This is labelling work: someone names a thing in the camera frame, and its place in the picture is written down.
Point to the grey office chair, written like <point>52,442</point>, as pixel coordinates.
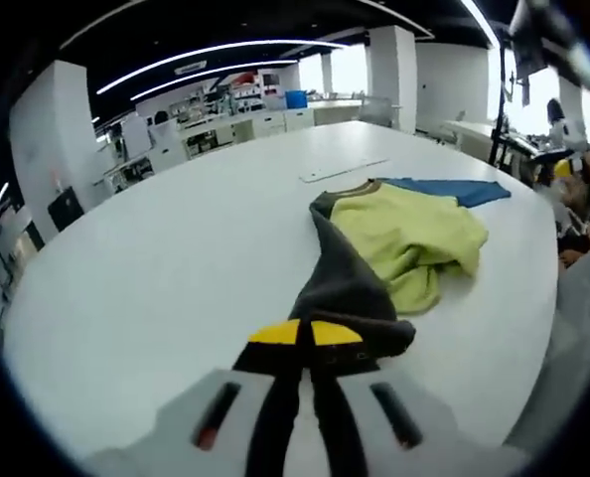
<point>378,110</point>

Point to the long ceiling light strip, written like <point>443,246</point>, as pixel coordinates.
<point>225,52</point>
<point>210,73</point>

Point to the white desk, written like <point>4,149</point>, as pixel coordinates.
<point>469,131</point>

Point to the white board panel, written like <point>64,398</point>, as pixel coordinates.
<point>136,131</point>

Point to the blue bin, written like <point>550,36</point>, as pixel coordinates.
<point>296,98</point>

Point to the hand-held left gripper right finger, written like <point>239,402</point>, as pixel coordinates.
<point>374,422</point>

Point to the yellow blue grey garment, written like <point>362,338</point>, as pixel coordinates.
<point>404,228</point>

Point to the black box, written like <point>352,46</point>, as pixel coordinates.
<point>65,208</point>

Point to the white square pillar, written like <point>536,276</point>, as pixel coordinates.
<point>51,139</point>
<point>392,79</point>

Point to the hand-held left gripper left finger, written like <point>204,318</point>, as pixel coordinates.
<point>235,412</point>

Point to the white template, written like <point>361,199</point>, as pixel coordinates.
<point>344,169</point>

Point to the black monitor stand pole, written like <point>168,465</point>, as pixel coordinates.
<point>499,109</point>

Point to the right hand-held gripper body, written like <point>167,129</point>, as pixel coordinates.
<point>568,135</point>

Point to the white counter cabinet row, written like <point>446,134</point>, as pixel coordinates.
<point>245,126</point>

